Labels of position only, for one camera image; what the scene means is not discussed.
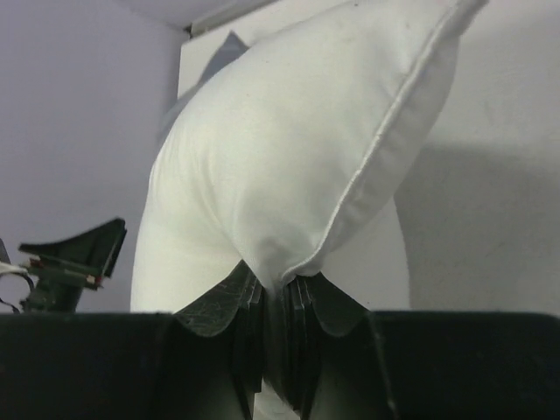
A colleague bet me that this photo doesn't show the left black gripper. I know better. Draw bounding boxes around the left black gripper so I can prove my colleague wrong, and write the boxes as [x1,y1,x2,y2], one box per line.
[1,218,127,313]

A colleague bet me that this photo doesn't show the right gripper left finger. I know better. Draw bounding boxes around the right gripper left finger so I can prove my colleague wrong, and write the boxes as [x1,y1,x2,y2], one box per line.
[157,262,264,419]

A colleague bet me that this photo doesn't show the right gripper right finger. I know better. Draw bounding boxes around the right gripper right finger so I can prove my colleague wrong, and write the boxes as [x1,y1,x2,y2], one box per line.
[266,274,396,419]

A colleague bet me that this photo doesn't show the white pillow insert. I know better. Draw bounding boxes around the white pillow insert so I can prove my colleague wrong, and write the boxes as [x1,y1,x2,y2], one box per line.
[129,0,491,420]

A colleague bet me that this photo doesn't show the grey pillowcase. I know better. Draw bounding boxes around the grey pillowcase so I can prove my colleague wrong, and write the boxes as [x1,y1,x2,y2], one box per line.
[157,31,249,147]

